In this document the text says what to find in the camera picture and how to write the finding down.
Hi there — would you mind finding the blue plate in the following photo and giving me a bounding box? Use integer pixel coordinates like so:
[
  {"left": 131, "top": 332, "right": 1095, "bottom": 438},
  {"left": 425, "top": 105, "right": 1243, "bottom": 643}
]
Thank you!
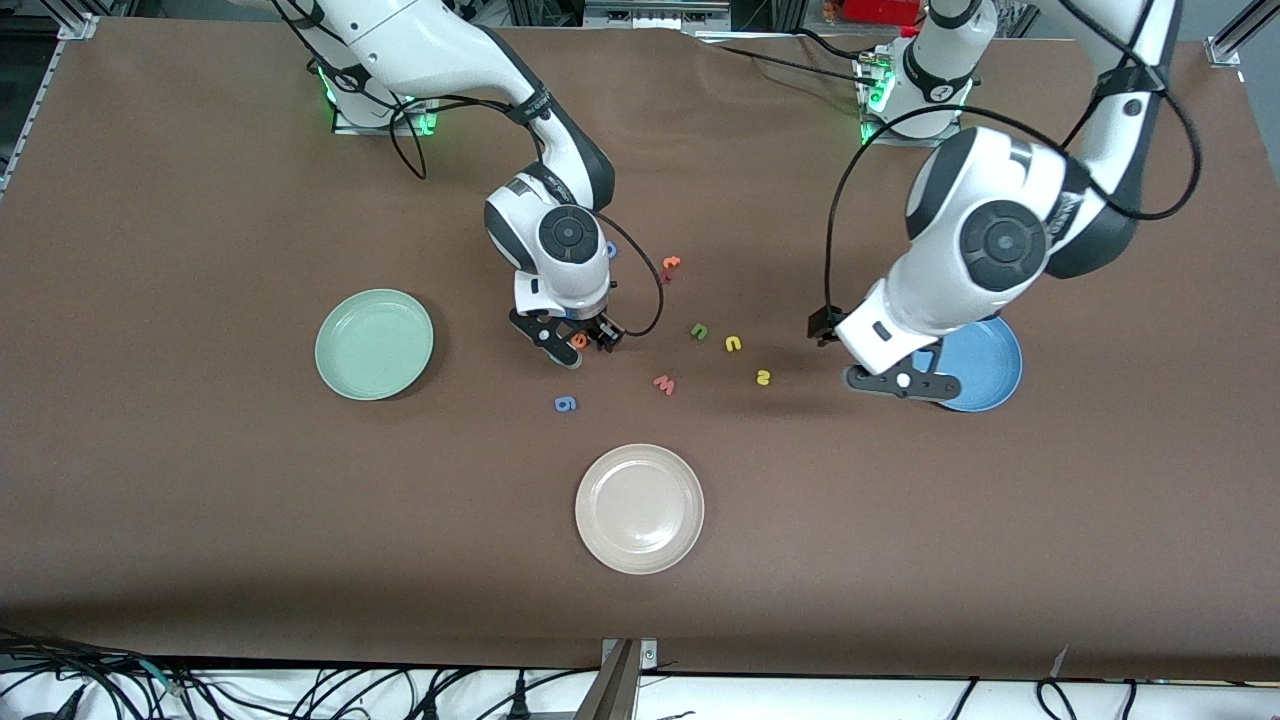
[{"left": 935, "top": 315, "right": 1024, "bottom": 413}]

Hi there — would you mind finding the beige plate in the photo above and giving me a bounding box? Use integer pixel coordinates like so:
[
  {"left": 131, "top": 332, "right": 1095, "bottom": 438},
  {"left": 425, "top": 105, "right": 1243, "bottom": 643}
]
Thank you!
[{"left": 574, "top": 443, "right": 706, "bottom": 576}]

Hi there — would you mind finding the light green plate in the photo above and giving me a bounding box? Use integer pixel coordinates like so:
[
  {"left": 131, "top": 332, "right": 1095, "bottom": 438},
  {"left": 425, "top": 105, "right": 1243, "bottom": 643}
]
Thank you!
[{"left": 314, "top": 288, "right": 436, "bottom": 402}]

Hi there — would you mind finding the grey metal box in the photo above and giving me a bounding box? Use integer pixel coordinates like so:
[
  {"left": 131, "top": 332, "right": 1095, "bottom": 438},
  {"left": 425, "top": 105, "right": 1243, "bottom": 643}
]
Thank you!
[{"left": 583, "top": 0, "right": 733, "bottom": 33}]

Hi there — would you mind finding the red box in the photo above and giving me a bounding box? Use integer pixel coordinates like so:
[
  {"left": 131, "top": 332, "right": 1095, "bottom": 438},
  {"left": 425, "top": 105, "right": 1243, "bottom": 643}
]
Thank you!
[{"left": 843, "top": 0, "right": 923, "bottom": 25}]

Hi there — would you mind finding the brown table cover sheet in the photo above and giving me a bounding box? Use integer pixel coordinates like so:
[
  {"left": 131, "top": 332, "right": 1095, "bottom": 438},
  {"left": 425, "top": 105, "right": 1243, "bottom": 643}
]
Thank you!
[{"left": 0, "top": 15, "right": 1280, "bottom": 683}]

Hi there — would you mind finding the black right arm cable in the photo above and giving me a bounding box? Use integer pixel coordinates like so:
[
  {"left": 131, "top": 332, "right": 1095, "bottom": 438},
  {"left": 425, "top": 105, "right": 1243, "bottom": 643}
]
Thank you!
[{"left": 270, "top": 0, "right": 666, "bottom": 341}]

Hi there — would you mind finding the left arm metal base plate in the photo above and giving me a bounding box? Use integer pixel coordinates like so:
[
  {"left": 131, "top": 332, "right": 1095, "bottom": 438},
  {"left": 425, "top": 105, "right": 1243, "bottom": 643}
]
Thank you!
[{"left": 860, "top": 50, "right": 966, "bottom": 149}]

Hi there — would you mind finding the black tabletop cable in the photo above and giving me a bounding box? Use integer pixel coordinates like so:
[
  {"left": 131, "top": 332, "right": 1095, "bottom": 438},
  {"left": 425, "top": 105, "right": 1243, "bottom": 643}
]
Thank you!
[{"left": 700, "top": 28, "right": 881, "bottom": 89}]

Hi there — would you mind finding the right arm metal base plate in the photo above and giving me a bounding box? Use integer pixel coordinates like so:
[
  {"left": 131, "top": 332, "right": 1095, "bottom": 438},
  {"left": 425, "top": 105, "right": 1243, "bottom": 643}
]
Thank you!
[{"left": 332, "top": 95, "right": 441, "bottom": 136}]

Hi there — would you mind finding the metal table edge bracket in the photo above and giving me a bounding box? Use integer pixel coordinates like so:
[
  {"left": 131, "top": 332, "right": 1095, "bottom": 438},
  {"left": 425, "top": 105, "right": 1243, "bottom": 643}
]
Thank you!
[{"left": 573, "top": 638, "right": 661, "bottom": 720}]

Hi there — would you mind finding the aluminium frame corner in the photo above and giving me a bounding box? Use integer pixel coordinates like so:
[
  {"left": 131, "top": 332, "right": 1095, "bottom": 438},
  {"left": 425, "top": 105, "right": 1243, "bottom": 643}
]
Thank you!
[{"left": 1205, "top": 0, "right": 1280, "bottom": 69}]

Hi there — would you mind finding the teal cable connector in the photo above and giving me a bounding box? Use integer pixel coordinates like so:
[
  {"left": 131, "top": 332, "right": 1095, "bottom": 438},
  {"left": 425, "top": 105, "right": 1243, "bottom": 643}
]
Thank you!
[{"left": 130, "top": 655, "right": 186, "bottom": 696}]

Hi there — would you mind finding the aluminium frame rail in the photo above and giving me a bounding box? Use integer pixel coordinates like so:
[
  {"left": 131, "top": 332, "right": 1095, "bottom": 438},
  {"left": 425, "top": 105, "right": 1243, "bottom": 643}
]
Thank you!
[{"left": 0, "top": 0, "right": 101, "bottom": 198}]

